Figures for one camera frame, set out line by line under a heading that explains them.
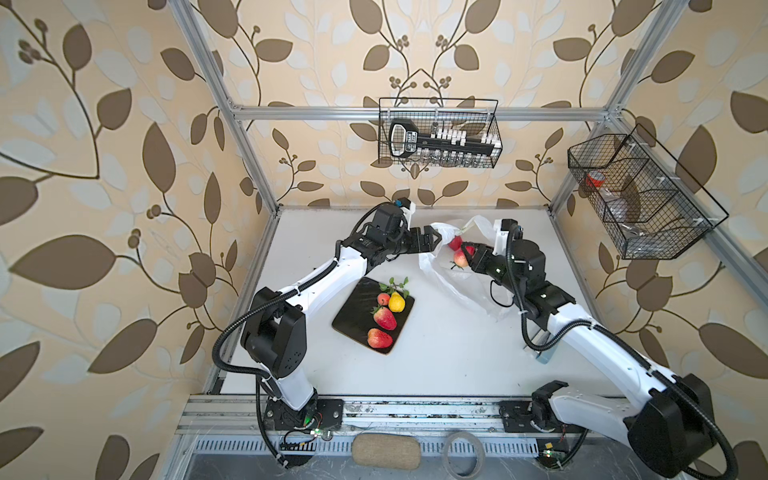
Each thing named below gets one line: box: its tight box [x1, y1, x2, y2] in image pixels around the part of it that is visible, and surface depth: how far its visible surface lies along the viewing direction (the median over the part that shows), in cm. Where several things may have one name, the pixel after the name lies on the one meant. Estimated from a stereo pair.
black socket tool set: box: [388, 118, 503, 161], surface depth 86 cm
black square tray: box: [332, 276, 415, 355], surface depth 92 cm
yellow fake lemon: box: [388, 291, 406, 313], surface depth 92 cm
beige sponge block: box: [352, 433, 421, 470], surface depth 68 cm
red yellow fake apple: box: [367, 328, 393, 349], surface depth 85 cm
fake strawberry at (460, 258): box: [454, 250, 468, 268], surface depth 78 cm
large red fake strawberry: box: [370, 304, 397, 331], surface depth 89 cm
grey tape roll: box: [442, 431, 486, 480], surface depth 72 cm
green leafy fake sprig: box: [379, 276, 410, 299], surface depth 96 cm
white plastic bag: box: [419, 215, 513, 323], surface depth 84 cm
